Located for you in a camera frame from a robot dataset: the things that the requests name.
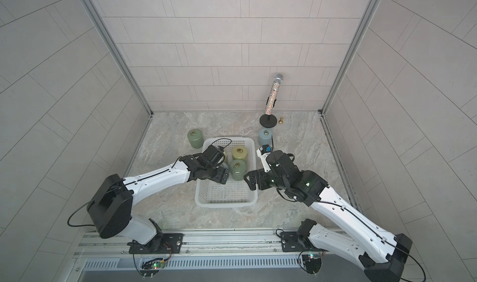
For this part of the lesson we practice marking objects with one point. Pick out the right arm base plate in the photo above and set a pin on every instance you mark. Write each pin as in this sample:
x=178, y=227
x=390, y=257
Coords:
x=295, y=242

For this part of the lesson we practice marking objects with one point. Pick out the sprinkle tube on black stand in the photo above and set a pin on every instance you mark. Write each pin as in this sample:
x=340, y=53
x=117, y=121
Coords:
x=268, y=120

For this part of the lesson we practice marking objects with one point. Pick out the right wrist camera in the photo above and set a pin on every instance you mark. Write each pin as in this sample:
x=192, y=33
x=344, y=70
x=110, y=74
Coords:
x=262, y=154

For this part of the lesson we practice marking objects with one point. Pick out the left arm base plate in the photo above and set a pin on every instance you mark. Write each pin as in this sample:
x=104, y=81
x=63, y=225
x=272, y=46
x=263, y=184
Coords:
x=162, y=243

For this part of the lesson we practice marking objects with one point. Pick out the blue-grey canister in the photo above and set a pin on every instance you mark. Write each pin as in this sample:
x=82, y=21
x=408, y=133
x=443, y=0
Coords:
x=265, y=137

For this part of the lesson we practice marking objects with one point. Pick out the white plastic perforated basket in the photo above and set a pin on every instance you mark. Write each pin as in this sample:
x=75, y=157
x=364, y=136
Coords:
x=234, y=193

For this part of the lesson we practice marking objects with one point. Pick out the right circuit board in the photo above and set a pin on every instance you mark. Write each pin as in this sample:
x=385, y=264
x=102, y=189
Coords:
x=311, y=264

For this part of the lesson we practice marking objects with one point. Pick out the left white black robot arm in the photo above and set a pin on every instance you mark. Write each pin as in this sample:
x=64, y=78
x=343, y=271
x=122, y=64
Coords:
x=111, y=206

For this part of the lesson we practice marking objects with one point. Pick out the aluminium rail frame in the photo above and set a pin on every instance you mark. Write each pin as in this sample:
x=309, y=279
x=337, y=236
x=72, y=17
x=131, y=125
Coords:
x=263, y=241

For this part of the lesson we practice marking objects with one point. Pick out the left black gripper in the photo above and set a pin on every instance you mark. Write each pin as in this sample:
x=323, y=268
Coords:
x=220, y=177

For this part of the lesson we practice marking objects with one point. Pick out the yellow-green canister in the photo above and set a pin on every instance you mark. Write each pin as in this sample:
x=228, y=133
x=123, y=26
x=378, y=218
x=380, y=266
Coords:
x=239, y=152

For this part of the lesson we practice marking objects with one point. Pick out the circuit board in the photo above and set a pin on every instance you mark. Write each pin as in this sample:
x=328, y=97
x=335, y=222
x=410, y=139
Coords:
x=311, y=264
x=152, y=267

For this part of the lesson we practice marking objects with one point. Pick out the green canister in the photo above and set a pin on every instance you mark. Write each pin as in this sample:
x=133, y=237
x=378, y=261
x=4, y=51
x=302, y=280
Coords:
x=195, y=138
x=238, y=169

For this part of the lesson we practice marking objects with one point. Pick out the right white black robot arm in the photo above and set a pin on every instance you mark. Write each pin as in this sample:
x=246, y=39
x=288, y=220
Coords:
x=379, y=253

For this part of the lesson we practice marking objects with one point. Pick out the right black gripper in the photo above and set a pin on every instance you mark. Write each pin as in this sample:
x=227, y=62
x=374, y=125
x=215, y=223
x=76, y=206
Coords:
x=251, y=184

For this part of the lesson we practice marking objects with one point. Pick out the left circuit board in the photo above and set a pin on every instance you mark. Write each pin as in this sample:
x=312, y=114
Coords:
x=152, y=267

